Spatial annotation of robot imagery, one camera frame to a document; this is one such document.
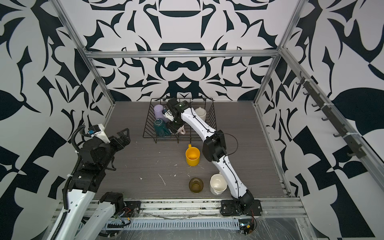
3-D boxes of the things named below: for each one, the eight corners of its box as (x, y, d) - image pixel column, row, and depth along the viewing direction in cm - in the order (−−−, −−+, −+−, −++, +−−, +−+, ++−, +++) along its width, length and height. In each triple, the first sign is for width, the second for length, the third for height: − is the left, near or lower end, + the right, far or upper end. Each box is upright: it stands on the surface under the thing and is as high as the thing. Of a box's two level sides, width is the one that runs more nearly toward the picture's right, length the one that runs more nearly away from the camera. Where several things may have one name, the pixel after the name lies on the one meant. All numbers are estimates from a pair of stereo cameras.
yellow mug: (185, 166, 89) (185, 159, 82) (186, 151, 96) (185, 144, 89) (199, 166, 90) (200, 159, 83) (199, 151, 96) (199, 144, 89)
